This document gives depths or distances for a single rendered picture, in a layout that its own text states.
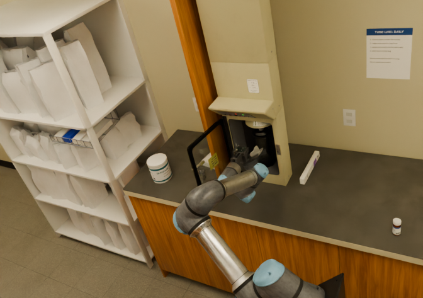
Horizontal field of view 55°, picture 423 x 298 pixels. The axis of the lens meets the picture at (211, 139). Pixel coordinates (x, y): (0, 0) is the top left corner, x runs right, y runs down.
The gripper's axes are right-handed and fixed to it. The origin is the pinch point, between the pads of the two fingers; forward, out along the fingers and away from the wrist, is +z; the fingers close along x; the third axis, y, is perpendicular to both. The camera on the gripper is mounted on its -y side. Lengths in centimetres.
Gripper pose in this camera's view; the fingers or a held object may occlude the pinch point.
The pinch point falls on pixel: (250, 147)
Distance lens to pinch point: 226.4
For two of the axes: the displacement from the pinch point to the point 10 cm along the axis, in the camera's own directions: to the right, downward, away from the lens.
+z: 4.6, -5.8, 6.7
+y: -2.1, -8.1, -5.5
